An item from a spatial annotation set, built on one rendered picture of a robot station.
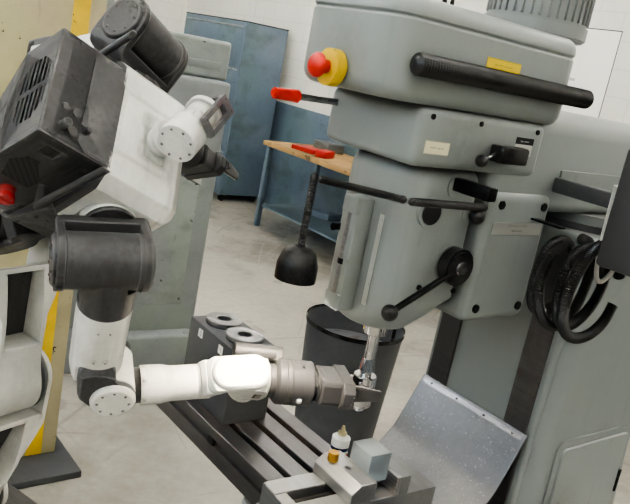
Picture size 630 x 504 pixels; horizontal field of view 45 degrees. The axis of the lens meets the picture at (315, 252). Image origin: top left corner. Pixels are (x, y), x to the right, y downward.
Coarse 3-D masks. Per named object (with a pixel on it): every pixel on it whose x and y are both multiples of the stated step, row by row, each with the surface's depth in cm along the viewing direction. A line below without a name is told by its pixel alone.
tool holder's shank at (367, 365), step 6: (372, 336) 148; (366, 342) 150; (372, 342) 148; (378, 342) 149; (366, 348) 149; (372, 348) 149; (366, 354) 149; (372, 354) 149; (366, 360) 149; (372, 360) 149; (360, 366) 150; (366, 366) 149; (372, 366) 150; (360, 372) 151; (366, 372) 149; (372, 372) 150
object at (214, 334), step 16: (192, 320) 188; (208, 320) 185; (224, 320) 190; (240, 320) 188; (192, 336) 188; (208, 336) 182; (224, 336) 180; (240, 336) 178; (256, 336) 180; (192, 352) 188; (208, 352) 182; (224, 352) 176; (208, 400) 182; (224, 400) 176; (256, 400) 180; (224, 416) 176; (240, 416) 179; (256, 416) 182
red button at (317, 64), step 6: (312, 54) 121; (318, 54) 120; (312, 60) 121; (318, 60) 120; (324, 60) 120; (312, 66) 121; (318, 66) 120; (324, 66) 120; (330, 66) 122; (312, 72) 121; (318, 72) 120; (324, 72) 122
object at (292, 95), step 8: (280, 88) 130; (288, 88) 131; (272, 96) 130; (280, 96) 130; (288, 96) 131; (296, 96) 132; (304, 96) 133; (312, 96) 134; (320, 96) 136; (336, 104) 138
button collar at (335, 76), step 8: (328, 48) 122; (328, 56) 122; (336, 56) 121; (344, 56) 121; (336, 64) 121; (344, 64) 121; (328, 72) 122; (336, 72) 121; (344, 72) 121; (320, 80) 124; (328, 80) 122; (336, 80) 122
